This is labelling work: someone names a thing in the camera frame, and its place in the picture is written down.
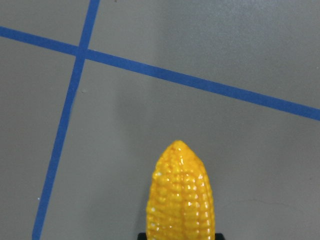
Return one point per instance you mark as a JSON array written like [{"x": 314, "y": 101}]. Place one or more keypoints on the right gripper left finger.
[{"x": 142, "y": 236}]

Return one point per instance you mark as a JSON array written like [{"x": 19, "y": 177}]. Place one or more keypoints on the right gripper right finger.
[{"x": 219, "y": 236}]

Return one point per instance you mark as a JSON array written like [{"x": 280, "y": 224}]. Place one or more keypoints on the yellow corn cob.
[{"x": 180, "y": 205}]

